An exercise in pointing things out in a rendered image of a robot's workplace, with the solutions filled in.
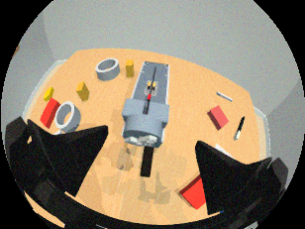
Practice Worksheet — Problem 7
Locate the red rectangular block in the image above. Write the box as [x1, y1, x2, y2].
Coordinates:
[179, 174, 206, 210]
[208, 106, 229, 130]
[40, 98, 60, 129]

